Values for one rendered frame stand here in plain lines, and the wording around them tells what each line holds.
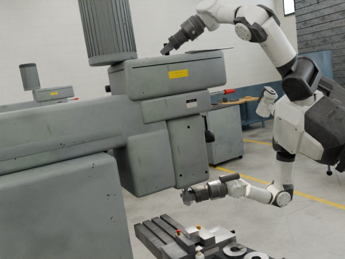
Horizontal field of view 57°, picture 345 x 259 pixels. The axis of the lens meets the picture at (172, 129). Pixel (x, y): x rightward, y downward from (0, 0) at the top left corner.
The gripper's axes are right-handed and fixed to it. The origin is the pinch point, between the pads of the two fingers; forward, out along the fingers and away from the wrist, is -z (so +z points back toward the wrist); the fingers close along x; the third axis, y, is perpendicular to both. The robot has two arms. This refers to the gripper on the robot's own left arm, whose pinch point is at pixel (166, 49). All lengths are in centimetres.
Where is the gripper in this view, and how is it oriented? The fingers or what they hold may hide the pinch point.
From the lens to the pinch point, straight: 145.5
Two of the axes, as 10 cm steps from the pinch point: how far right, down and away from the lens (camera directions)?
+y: -6.2, -7.8, -1.1
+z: 7.8, -6.1, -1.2
